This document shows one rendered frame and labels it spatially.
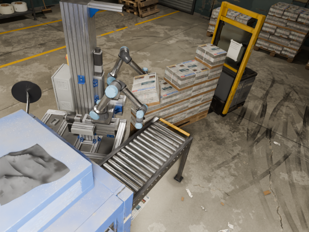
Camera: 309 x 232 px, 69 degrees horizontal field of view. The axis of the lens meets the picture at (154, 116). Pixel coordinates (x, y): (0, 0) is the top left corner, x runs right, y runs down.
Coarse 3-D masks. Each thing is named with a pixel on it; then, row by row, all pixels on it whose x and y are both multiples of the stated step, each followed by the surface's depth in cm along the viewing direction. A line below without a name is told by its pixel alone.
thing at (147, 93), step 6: (144, 84) 263; (150, 84) 259; (156, 84) 263; (132, 90) 258; (138, 90) 255; (144, 90) 253; (150, 90) 252; (156, 90) 253; (138, 96) 258; (144, 96) 258; (150, 96) 258; (156, 96) 258; (144, 102) 264; (150, 102) 263
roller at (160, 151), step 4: (140, 136) 258; (140, 140) 256; (144, 140) 254; (148, 144) 251; (152, 144) 250; (152, 148) 249; (156, 148) 247; (160, 152) 244; (164, 152) 243; (164, 156) 242; (168, 156) 240
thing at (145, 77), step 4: (136, 76) 281; (140, 76) 278; (144, 76) 276; (148, 76) 274; (152, 76) 272; (156, 76) 275; (136, 80) 275; (140, 80) 273; (144, 80) 270; (156, 80) 269
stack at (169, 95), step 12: (168, 84) 344; (204, 84) 360; (168, 96) 323; (180, 96) 341; (132, 108) 344; (156, 108) 323; (168, 108) 340; (180, 108) 360; (192, 108) 381; (132, 120) 358; (144, 120) 324; (168, 120) 360; (180, 120) 381; (192, 120) 404
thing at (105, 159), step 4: (152, 120) 281; (156, 120) 282; (148, 124) 274; (144, 128) 268; (136, 132) 262; (140, 132) 263; (132, 136) 256; (136, 136) 257; (128, 140) 251; (132, 140) 253; (124, 144) 246; (128, 144) 249; (116, 148) 240; (120, 148) 241; (124, 148) 246; (112, 152) 235; (116, 152) 236; (108, 156) 231; (112, 156) 232; (104, 160) 227; (100, 164) 222; (104, 168) 230
